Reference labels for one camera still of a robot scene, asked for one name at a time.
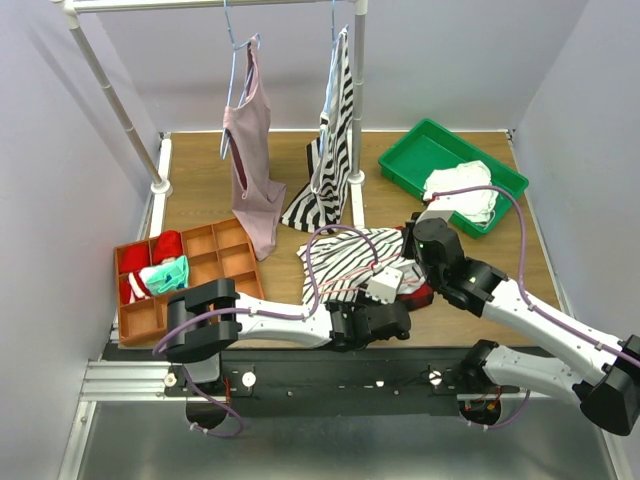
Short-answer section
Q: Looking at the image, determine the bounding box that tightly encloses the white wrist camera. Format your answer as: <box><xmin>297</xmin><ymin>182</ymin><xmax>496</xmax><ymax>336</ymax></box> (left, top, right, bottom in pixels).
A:
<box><xmin>365</xmin><ymin>267</ymin><xmax>404</xmax><ymax>304</ymax></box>
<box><xmin>416</xmin><ymin>196</ymin><xmax>455</xmax><ymax>223</ymax></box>

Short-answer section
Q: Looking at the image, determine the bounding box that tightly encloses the green plastic tray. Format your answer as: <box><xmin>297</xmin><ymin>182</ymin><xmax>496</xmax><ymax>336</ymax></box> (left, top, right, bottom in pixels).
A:
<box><xmin>377</xmin><ymin>117</ymin><xmax>530</xmax><ymax>239</ymax></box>

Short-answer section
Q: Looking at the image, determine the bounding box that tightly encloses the red black plaid shirt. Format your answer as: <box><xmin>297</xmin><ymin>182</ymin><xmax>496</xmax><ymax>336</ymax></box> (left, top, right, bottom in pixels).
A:
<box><xmin>397</xmin><ymin>226</ymin><xmax>434</xmax><ymax>312</ymax></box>

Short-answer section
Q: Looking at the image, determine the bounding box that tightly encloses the pink wire hanger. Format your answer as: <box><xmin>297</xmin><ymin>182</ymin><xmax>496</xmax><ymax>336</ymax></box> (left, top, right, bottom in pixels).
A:
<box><xmin>318</xmin><ymin>254</ymin><xmax>425</xmax><ymax>302</ymax></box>

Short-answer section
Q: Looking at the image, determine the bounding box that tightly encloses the mauve tank top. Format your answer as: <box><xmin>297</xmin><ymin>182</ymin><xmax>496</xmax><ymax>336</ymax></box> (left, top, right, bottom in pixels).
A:
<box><xmin>223</xmin><ymin>36</ymin><xmax>286</xmax><ymax>261</ymax></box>

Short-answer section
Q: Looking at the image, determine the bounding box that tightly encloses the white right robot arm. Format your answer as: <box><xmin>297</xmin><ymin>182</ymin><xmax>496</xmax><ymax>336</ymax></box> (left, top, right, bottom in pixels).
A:
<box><xmin>403</xmin><ymin>214</ymin><xmax>639</xmax><ymax>436</ymax></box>

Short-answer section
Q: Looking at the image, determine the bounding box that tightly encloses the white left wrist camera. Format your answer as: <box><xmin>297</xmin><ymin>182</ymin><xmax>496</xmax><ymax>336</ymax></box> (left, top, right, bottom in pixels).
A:
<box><xmin>365</xmin><ymin>267</ymin><xmax>404</xmax><ymax>304</ymax></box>

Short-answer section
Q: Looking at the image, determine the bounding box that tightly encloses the white cloth in tray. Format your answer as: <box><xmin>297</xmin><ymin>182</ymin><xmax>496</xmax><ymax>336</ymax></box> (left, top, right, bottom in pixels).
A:
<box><xmin>422</xmin><ymin>160</ymin><xmax>498</xmax><ymax>228</ymax></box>

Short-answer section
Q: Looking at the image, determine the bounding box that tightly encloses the orange compartment organizer box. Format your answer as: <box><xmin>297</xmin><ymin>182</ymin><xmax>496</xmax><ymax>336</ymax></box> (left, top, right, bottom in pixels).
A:
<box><xmin>112</xmin><ymin>218</ymin><xmax>264</xmax><ymax>348</ymax></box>

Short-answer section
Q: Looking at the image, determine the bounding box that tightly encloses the teal cloth bundle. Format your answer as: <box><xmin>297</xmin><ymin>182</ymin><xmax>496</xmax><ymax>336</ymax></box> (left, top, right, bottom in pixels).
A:
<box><xmin>139</xmin><ymin>255</ymin><xmax>190</xmax><ymax>296</ymax></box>

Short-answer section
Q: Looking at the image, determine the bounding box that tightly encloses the red sock roll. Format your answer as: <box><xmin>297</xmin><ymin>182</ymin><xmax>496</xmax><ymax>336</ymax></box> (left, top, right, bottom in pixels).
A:
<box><xmin>151</xmin><ymin>230</ymin><xmax>184</xmax><ymax>265</ymax></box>

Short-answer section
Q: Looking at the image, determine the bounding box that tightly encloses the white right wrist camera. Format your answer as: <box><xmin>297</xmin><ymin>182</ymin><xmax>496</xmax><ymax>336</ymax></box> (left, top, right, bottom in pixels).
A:
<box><xmin>416</xmin><ymin>196</ymin><xmax>455</xmax><ymax>223</ymax></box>

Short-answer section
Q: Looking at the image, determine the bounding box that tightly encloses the bold black white striped top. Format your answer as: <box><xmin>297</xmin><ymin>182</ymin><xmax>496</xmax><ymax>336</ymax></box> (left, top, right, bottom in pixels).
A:
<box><xmin>280</xmin><ymin>30</ymin><xmax>354</xmax><ymax>233</ymax></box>

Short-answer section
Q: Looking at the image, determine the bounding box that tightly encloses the red white striped sock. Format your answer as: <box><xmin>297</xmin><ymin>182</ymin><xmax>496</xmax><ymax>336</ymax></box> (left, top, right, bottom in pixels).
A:
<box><xmin>119</xmin><ymin>272</ymin><xmax>151</xmax><ymax>305</ymax></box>

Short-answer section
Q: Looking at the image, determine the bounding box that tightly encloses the thin striped tank top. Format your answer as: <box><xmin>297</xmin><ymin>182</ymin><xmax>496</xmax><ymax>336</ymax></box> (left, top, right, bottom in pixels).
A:
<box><xmin>296</xmin><ymin>228</ymin><xmax>403</xmax><ymax>305</ymax></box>

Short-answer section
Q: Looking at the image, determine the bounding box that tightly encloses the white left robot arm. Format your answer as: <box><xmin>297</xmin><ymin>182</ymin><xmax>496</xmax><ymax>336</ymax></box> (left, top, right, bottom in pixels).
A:
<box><xmin>153</xmin><ymin>278</ymin><xmax>411</xmax><ymax>395</ymax></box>

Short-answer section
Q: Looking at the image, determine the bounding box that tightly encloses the blue hanger with striped top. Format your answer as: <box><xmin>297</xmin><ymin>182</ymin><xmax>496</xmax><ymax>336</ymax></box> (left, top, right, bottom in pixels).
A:
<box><xmin>310</xmin><ymin>1</ymin><xmax>348</xmax><ymax>194</ymax></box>

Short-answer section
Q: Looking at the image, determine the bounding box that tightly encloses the blue hanger with mauve top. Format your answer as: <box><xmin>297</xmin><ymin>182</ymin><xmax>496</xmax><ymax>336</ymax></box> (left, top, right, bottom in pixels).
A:
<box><xmin>219</xmin><ymin>0</ymin><xmax>261</xmax><ymax>160</ymax></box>

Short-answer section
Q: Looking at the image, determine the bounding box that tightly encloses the silver clothes rack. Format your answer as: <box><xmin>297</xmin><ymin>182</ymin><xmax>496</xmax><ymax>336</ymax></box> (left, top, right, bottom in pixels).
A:
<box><xmin>53</xmin><ymin>1</ymin><xmax>368</xmax><ymax>236</ymax></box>

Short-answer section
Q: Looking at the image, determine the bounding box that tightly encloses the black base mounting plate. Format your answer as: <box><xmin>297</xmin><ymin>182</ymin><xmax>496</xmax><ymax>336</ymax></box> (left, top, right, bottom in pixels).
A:
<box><xmin>164</xmin><ymin>348</ymin><xmax>521</xmax><ymax>419</ymax></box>

